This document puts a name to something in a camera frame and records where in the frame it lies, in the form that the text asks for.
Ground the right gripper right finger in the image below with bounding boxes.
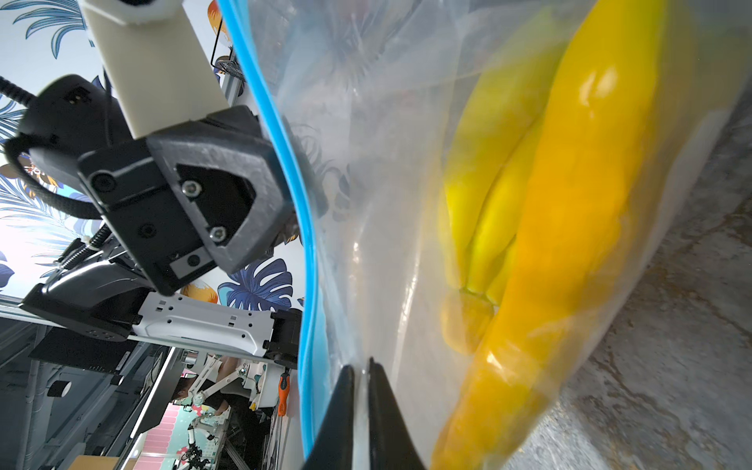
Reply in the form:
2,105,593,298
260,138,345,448
367,358,426,470

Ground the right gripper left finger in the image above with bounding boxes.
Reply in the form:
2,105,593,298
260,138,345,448
302,365,356,470

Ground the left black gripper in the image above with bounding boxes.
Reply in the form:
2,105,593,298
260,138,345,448
78,106,295,296

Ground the clear zip-top bag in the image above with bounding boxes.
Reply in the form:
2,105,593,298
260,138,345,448
219,1,751,469

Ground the yellow banana bunch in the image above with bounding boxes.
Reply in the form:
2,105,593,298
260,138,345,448
442,5,579,354

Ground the orange-yellow banana pair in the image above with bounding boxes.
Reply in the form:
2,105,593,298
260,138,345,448
431,1,697,469

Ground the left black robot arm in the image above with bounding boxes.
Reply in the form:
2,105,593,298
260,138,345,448
1,76,299,342

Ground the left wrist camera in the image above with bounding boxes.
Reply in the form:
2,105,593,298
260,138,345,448
78,1,229,138

